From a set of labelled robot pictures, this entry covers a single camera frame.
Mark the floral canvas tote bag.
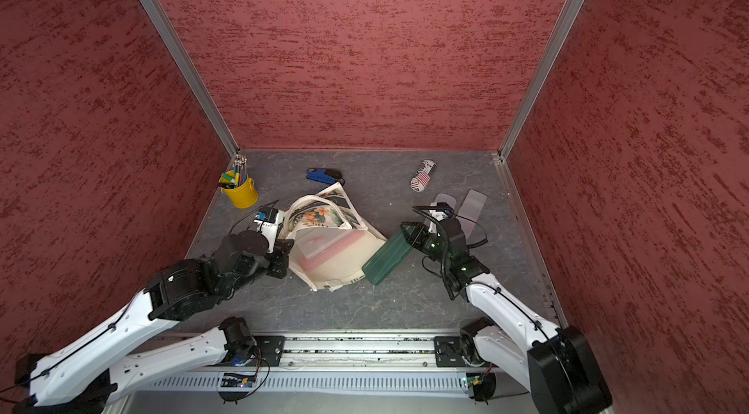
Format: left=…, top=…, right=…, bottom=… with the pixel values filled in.
left=279, top=183, right=387, bottom=291

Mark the yellow pen cup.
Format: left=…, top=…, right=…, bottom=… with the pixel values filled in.
left=218, top=155, right=259, bottom=209

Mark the flag pattern can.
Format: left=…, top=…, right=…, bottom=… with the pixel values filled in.
left=410, top=160, right=437, bottom=193

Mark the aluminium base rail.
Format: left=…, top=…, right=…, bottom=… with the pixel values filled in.
left=96, top=328, right=598, bottom=414

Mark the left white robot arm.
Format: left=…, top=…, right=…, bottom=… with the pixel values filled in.
left=13, top=231, right=295, bottom=413

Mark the right corner aluminium post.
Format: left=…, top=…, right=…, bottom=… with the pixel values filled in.
left=499, top=0, right=585, bottom=162

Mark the corner aluminium post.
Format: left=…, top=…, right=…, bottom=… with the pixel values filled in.
left=499, top=0, right=585, bottom=162
left=138, top=0, right=240, bottom=156

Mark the green pencil case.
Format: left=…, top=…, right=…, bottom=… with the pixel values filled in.
left=362, top=232, right=414, bottom=286

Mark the pink pencil case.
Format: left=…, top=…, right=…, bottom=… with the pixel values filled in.
left=296, top=229, right=366, bottom=272

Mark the blue black stapler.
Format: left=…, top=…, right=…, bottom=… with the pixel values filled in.
left=306, top=168, right=345, bottom=185

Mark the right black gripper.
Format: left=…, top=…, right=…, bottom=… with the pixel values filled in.
left=400, top=221, right=451, bottom=266

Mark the clear ribbed pencil case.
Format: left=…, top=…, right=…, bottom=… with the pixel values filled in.
left=425, top=193, right=456, bottom=234

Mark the left corner aluminium post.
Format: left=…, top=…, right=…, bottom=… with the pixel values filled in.
left=138, top=0, right=240, bottom=156

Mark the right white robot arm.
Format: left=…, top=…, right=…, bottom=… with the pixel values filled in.
left=400, top=216, right=612, bottom=413

